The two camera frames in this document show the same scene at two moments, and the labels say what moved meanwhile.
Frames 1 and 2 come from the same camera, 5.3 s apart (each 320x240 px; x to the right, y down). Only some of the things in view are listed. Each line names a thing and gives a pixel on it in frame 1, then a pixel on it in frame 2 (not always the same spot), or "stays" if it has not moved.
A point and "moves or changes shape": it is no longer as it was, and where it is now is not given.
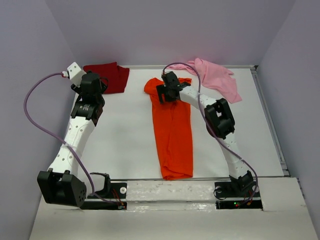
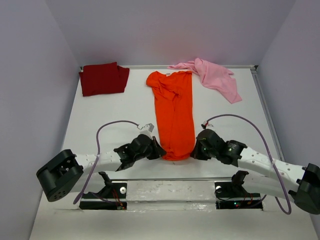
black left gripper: x=76 y=89 to x=157 y=151
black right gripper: x=161 y=89 to x=196 y=153
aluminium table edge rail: x=286 y=172 stays
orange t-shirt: x=174 y=128 moves or changes shape
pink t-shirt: x=216 y=79 stays
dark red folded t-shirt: x=116 y=76 stays
